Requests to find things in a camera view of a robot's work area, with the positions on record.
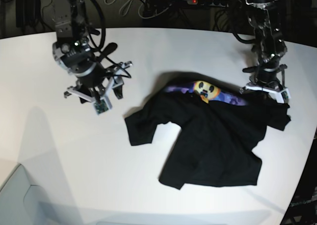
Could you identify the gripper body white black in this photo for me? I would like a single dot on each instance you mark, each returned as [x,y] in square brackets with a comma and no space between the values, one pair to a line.
[269,80]
[99,82]

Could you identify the black graphic t-shirt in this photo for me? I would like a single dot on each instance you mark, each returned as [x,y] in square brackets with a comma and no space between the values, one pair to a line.
[219,130]

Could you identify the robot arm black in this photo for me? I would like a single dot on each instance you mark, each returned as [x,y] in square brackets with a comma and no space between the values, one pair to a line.
[81,51]
[268,43]

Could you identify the black equipment box left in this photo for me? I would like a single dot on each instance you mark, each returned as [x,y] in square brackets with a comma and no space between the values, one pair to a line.
[27,13]

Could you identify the black power strip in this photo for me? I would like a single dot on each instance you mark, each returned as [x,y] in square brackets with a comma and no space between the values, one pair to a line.
[212,3]

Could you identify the white bin corner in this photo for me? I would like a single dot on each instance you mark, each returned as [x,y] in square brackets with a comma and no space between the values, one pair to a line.
[19,201]

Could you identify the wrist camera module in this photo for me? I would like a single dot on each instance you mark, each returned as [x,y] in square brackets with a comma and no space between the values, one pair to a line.
[283,96]
[102,107]

